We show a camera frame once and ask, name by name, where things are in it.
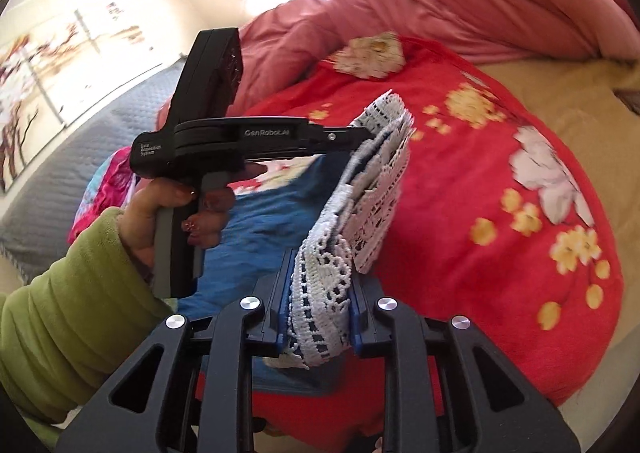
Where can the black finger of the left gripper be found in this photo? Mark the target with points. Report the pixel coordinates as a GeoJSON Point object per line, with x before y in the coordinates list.
{"type": "Point", "coordinates": [315, 139]}

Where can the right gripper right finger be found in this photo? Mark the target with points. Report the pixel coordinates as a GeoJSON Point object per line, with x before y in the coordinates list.
{"type": "Point", "coordinates": [447, 387]}

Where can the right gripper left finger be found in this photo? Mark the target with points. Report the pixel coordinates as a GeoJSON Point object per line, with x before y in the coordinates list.
{"type": "Point", "coordinates": [188, 386]}

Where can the blue denim lace-trimmed pants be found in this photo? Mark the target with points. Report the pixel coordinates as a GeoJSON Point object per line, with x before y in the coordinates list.
{"type": "Point", "coordinates": [334, 217]}

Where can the left forearm green sleeve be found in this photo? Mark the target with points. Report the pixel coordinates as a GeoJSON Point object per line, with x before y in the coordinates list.
{"type": "Point", "coordinates": [63, 334]}

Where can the magenta folded clothes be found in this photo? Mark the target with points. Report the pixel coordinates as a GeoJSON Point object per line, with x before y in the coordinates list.
{"type": "Point", "coordinates": [112, 185]}

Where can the red floral blanket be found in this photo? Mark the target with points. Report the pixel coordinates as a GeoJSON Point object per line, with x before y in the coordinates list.
{"type": "Point", "coordinates": [496, 219]}

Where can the grey quilted headboard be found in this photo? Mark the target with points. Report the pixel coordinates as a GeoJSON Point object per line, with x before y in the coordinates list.
{"type": "Point", "coordinates": [35, 224]}

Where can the pink quilted comforter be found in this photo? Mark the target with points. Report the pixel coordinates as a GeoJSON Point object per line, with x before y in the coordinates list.
{"type": "Point", "coordinates": [281, 44]}

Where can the beige bed sheet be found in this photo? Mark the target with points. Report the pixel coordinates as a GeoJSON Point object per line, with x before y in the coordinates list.
{"type": "Point", "coordinates": [584, 105]}

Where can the floral wall painting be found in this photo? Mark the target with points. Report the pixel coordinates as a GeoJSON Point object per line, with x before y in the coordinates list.
{"type": "Point", "coordinates": [55, 71]}

